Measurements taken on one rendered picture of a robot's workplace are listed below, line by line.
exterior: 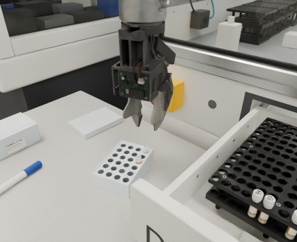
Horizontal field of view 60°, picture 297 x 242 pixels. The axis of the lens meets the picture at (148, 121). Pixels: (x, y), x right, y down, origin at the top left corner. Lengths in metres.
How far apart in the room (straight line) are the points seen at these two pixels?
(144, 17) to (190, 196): 0.28
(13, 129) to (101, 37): 0.55
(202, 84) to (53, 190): 0.40
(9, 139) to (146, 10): 0.44
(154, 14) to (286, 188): 0.30
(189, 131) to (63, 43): 0.55
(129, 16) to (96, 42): 0.67
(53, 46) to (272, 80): 0.71
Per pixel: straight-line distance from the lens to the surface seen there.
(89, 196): 0.55
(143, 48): 0.41
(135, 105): 0.52
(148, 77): 0.41
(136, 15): 0.41
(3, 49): 0.90
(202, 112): 0.64
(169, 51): 0.51
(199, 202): 0.43
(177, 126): 0.70
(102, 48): 1.09
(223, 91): 0.59
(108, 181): 0.52
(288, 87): 0.53
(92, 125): 0.72
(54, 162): 0.64
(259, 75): 0.55
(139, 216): 0.35
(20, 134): 0.69
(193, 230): 0.29
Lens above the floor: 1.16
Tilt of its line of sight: 32 degrees down
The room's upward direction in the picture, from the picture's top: straight up
